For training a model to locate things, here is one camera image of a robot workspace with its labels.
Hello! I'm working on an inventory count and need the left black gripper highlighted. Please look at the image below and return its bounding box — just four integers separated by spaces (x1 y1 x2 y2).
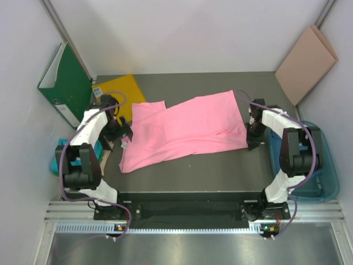
98 116 132 151

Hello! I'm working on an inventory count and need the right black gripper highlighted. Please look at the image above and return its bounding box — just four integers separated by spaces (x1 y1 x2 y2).
245 122 268 151

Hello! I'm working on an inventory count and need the pink t shirt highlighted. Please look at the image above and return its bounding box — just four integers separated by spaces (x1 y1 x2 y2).
119 91 248 173

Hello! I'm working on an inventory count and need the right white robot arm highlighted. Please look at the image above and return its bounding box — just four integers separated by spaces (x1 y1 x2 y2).
246 99 324 219

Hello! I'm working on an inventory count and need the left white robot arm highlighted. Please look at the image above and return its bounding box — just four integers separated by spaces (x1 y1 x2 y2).
55 91 133 219

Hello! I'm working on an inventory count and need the blue t shirt in bin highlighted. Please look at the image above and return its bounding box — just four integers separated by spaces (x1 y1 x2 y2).
268 130 322 192

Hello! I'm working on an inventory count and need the yellow padded envelope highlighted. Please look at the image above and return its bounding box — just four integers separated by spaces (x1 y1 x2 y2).
92 75 146 122

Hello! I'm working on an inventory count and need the teal folded t shirt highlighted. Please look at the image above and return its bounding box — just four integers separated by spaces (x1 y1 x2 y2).
50 139 103 177

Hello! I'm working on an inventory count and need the teal plastic bin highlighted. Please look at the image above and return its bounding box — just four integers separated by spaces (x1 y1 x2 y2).
265 129 340 203

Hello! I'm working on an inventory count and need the beige paper folder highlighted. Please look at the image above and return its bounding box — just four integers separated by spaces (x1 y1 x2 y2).
275 25 339 105

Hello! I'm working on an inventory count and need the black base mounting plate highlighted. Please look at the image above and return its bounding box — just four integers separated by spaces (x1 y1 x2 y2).
93 191 291 229

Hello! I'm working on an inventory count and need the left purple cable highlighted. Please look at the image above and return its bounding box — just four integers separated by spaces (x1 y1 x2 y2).
58 90 133 240

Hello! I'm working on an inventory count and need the purple cable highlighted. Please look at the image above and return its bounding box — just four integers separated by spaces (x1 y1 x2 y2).
233 88 318 240
58 90 133 240

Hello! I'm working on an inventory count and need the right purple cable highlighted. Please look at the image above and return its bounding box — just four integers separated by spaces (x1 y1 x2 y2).
233 88 318 240

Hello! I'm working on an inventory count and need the green ring binder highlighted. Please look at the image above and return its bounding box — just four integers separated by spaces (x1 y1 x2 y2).
38 44 92 128

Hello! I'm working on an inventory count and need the grey slotted cable duct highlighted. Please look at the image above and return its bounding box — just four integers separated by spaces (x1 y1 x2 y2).
56 223 276 235

